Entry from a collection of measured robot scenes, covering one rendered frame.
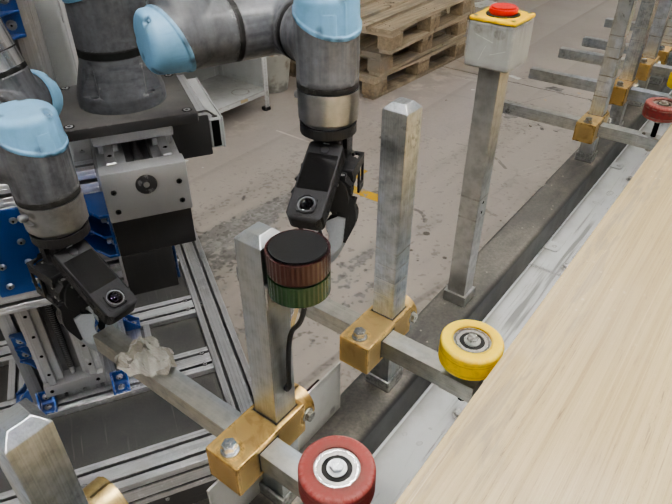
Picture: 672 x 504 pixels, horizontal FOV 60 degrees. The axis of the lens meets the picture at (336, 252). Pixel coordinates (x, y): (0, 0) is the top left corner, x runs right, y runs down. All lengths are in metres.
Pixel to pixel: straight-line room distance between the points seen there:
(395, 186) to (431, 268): 1.67
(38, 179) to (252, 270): 0.29
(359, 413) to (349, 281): 1.40
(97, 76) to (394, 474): 0.80
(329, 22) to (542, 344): 0.47
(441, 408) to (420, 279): 1.31
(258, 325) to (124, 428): 1.05
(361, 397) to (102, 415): 0.88
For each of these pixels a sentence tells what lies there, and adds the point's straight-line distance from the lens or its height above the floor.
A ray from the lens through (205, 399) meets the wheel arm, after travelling 0.76.
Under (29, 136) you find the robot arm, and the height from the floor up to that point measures 1.16.
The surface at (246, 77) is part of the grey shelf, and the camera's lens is 3.90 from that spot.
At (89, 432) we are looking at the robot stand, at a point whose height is 0.21.
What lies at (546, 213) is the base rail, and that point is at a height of 0.70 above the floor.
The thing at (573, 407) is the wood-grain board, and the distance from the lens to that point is 0.74.
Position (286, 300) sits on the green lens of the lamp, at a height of 1.09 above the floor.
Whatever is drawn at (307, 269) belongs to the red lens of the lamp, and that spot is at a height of 1.12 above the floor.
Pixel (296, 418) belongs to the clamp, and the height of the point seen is 0.86.
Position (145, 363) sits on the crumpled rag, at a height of 0.87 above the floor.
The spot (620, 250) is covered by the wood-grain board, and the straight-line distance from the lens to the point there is 1.01.
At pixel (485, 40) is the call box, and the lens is 0.90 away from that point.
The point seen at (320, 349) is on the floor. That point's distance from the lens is 2.02.
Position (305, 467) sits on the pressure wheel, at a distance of 0.63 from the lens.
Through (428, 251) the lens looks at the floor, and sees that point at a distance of 2.49.
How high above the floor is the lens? 1.43
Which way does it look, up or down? 36 degrees down
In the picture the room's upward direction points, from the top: straight up
